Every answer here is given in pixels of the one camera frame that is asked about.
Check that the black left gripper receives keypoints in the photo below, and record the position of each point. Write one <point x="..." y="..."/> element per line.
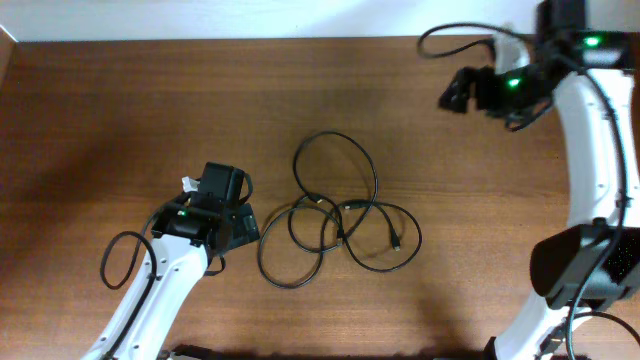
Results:
<point x="245" y="229"/>

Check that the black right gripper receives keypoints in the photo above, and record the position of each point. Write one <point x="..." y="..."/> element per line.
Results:
<point x="467" y="89"/>

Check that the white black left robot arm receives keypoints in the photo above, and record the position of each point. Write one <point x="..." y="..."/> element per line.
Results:
<point x="185" y="238"/>

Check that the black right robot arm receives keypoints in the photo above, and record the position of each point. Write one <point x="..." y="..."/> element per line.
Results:
<point x="586" y="76"/>

